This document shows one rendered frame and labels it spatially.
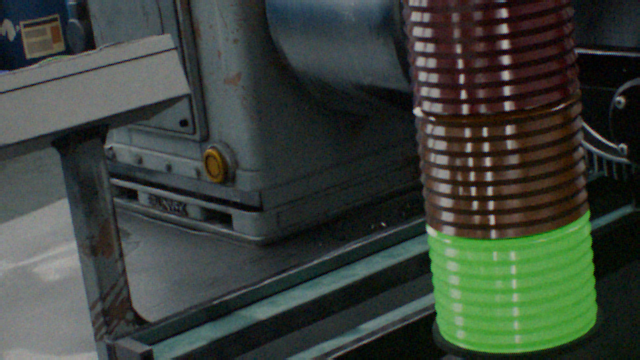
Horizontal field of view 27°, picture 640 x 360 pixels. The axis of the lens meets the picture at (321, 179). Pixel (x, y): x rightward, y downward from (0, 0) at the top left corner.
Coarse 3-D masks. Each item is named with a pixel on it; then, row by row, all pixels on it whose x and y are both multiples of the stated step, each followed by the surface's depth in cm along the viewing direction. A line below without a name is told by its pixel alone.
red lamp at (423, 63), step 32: (416, 0) 45; (448, 0) 44; (480, 0) 44; (512, 0) 44; (544, 0) 44; (416, 32) 46; (448, 32) 45; (480, 32) 44; (512, 32) 44; (544, 32) 45; (416, 64) 46; (448, 64) 45; (480, 64) 45; (512, 64) 44; (544, 64) 45; (416, 96) 47; (448, 96) 45; (480, 96) 45; (512, 96) 45; (544, 96) 45
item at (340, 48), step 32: (288, 0) 124; (320, 0) 120; (352, 0) 117; (384, 0) 114; (288, 32) 125; (320, 32) 121; (352, 32) 118; (384, 32) 115; (288, 64) 131; (320, 64) 124; (352, 64) 120; (384, 64) 117; (320, 96) 129; (352, 96) 125; (384, 96) 121
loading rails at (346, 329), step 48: (624, 192) 107; (384, 240) 95; (624, 240) 91; (240, 288) 88; (288, 288) 90; (336, 288) 89; (384, 288) 91; (432, 288) 94; (624, 288) 92; (144, 336) 83; (192, 336) 84; (240, 336) 84; (288, 336) 86; (336, 336) 81; (384, 336) 78; (432, 336) 80; (624, 336) 93
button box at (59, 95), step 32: (64, 64) 95; (96, 64) 96; (128, 64) 98; (160, 64) 99; (0, 96) 91; (32, 96) 93; (64, 96) 94; (96, 96) 96; (128, 96) 97; (160, 96) 98; (0, 128) 91; (32, 128) 92; (64, 128) 94; (0, 160) 97
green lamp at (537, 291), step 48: (432, 240) 49; (480, 240) 47; (528, 240) 46; (576, 240) 47; (480, 288) 47; (528, 288) 47; (576, 288) 47; (480, 336) 48; (528, 336) 47; (576, 336) 48
